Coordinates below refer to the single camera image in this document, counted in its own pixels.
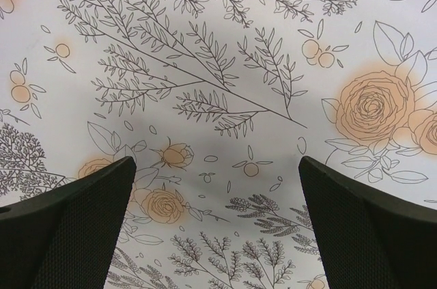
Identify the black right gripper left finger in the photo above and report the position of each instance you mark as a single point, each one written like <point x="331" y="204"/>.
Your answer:
<point x="66" y="237"/>

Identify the floral patterned table mat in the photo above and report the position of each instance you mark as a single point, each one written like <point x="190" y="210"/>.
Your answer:
<point x="217" y="101"/>

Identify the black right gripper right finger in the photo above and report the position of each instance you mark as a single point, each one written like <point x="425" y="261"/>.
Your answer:
<point x="368" y="238"/>

